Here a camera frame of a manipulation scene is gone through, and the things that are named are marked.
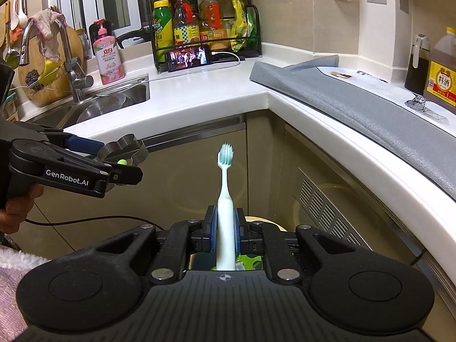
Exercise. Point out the small brown white wrapper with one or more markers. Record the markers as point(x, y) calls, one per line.
point(340, 74)

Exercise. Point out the black metal spice rack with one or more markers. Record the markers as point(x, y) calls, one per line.
point(260, 32)

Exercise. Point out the window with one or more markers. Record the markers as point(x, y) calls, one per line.
point(117, 0)

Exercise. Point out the cabinet vent grille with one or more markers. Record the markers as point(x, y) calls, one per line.
point(320, 203)

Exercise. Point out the pink white rag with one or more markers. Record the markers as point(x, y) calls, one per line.
point(46, 28)

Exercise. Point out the yellow green snack bag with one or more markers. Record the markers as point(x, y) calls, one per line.
point(240, 28)

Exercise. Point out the chrome kitchen faucet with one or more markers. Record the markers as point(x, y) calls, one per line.
point(76, 78)

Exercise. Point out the yellow sponge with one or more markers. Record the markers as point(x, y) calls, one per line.
point(53, 69)

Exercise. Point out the pale mint toothbrush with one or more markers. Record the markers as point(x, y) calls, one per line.
point(225, 213)

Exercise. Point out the hanging white spoon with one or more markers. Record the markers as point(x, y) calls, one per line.
point(22, 17)

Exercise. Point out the dark sauce dispenser bottle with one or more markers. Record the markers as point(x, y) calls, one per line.
point(416, 71)

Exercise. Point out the person's left hand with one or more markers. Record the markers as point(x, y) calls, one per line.
point(14, 221)

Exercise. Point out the black smartphone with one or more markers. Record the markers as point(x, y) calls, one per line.
point(187, 58)

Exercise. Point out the beige kitchen cabinet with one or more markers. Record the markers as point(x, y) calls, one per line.
point(178, 185)

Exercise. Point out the amber cooking wine jug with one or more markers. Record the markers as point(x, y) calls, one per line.
point(443, 74)

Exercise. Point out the pink fluffy clothing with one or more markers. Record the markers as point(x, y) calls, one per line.
point(14, 292)

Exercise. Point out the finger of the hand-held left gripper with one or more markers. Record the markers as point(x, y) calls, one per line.
point(124, 176)
point(83, 144)

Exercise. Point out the green plastic wrapper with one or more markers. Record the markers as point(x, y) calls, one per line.
point(249, 262)

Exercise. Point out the pink dish soap bottle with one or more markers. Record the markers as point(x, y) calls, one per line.
point(107, 57)

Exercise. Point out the round wooden cutting board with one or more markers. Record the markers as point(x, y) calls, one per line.
point(35, 92)

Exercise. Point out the green yellow oil bottle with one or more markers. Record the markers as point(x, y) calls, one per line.
point(162, 25)

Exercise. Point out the steel pot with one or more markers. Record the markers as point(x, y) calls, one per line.
point(103, 108)

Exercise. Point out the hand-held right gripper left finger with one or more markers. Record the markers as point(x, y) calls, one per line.
point(212, 228)

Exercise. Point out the stainless steel sink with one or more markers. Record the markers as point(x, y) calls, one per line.
point(135, 92)

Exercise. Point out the grey-backed printed white mat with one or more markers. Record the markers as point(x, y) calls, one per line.
point(356, 114)

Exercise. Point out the metal cookie cutter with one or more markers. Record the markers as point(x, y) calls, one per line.
point(117, 146)

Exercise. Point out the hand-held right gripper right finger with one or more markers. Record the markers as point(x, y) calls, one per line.
point(238, 229)

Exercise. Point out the hanging metal ladle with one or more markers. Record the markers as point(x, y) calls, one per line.
point(12, 58)

